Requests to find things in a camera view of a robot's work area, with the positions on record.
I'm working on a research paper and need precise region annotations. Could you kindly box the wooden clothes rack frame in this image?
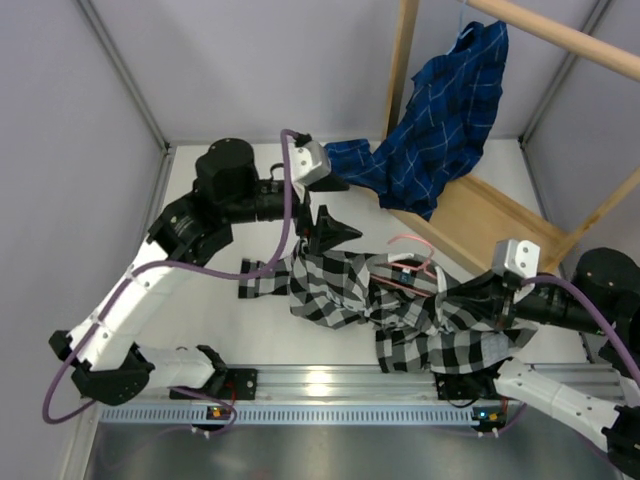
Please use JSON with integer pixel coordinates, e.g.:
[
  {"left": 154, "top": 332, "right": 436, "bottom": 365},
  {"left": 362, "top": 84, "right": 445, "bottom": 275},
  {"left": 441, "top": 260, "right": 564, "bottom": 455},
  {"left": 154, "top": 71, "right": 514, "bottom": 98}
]
[{"left": 389, "top": 1, "right": 639, "bottom": 274}]

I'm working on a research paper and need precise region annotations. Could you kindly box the blue plaid shirt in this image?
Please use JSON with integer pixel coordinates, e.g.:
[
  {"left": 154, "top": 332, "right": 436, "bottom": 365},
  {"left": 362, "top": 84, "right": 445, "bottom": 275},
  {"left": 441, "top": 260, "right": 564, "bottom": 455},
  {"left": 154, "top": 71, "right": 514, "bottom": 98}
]
[{"left": 325, "top": 21, "right": 509, "bottom": 219}]

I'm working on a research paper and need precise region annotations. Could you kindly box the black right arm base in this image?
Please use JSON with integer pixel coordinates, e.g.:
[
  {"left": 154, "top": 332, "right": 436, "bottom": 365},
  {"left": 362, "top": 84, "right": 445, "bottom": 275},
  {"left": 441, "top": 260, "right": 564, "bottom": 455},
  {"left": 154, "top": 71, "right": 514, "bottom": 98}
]
[{"left": 434, "top": 367, "right": 501, "bottom": 406}]

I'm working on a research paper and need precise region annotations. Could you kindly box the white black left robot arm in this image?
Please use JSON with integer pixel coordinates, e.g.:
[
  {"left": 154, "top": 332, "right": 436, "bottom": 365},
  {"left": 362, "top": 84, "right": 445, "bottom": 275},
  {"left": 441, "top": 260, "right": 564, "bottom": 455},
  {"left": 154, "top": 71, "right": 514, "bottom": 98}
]
[{"left": 49, "top": 130, "right": 361, "bottom": 406}]

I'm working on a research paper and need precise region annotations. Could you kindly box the pink wire hanger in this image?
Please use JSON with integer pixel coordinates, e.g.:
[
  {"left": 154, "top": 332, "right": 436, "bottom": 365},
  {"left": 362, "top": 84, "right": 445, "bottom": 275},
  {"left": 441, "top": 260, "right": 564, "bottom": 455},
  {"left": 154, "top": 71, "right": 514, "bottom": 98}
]
[{"left": 370, "top": 234, "right": 438, "bottom": 298}]

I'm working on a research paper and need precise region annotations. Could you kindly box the light blue hanger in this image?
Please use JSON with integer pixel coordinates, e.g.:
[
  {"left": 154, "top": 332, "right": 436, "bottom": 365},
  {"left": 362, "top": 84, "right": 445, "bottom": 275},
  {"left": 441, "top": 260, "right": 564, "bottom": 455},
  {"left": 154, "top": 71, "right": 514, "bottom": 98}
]
[{"left": 446, "top": 0, "right": 473, "bottom": 55}]

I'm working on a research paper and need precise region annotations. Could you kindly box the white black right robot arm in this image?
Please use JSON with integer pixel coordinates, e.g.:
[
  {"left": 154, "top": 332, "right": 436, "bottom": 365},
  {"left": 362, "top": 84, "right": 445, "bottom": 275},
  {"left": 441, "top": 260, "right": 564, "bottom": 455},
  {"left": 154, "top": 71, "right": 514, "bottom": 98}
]
[{"left": 305, "top": 193, "right": 634, "bottom": 479}]

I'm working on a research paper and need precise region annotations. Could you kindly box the black white checkered shirt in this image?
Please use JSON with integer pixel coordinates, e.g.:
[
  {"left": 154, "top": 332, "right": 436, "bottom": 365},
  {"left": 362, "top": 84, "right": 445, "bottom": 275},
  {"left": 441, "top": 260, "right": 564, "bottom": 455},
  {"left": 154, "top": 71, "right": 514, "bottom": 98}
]
[{"left": 238, "top": 241, "right": 537, "bottom": 374}]

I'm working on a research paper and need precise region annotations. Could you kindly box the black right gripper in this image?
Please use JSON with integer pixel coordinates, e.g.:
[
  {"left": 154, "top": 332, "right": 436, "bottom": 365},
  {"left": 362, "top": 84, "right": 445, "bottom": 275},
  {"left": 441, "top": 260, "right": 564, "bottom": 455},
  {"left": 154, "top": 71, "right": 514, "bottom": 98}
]
[{"left": 443, "top": 268, "right": 613, "bottom": 337}]

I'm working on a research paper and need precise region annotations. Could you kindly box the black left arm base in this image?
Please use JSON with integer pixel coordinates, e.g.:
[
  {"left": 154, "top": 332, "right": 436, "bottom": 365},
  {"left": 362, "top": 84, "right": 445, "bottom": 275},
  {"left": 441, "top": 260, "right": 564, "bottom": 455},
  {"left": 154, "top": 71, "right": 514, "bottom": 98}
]
[{"left": 193, "top": 367, "right": 258, "bottom": 401}]

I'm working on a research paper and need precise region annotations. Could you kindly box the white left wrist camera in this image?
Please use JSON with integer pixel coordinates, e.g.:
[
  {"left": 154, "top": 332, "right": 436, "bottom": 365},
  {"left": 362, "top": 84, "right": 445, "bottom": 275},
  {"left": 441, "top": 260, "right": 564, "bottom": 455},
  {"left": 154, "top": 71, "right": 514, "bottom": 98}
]
[{"left": 289, "top": 140, "right": 331, "bottom": 200}]

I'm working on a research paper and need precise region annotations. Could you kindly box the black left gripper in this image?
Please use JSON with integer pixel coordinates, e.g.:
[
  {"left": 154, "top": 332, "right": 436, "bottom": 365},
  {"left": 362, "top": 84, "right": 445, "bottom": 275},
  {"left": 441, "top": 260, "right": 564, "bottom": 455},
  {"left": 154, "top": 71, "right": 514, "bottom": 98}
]
[{"left": 221, "top": 168, "right": 361, "bottom": 252}]

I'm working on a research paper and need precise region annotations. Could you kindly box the slotted grey cable duct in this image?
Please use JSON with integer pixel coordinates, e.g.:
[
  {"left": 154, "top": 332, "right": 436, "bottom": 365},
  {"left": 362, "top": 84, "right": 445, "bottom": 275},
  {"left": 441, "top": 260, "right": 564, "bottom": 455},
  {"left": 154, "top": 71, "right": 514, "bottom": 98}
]
[{"left": 100, "top": 403, "right": 506, "bottom": 427}]

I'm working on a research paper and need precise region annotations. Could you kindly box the aluminium mounting rail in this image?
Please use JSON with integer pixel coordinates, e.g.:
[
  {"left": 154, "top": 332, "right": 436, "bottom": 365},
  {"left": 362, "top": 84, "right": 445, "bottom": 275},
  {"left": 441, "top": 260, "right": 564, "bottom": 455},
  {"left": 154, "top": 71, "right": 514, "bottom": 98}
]
[{"left": 79, "top": 363, "right": 621, "bottom": 401}]

